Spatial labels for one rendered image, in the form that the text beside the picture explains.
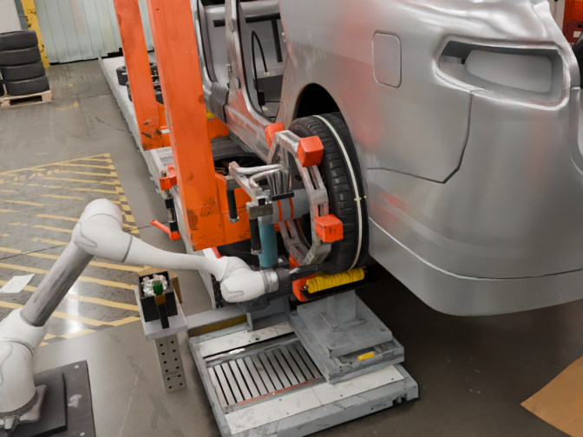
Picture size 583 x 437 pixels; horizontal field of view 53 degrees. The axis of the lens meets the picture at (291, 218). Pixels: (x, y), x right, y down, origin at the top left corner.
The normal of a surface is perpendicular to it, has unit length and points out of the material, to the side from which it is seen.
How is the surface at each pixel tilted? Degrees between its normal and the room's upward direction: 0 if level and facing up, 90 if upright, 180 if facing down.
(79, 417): 0
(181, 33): 90
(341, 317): 90
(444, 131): 90
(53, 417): 3
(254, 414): 0
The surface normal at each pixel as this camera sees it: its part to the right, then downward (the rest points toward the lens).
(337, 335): -0.08, -0.91
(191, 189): 0.34, 0.35
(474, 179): -0.54, 0.37
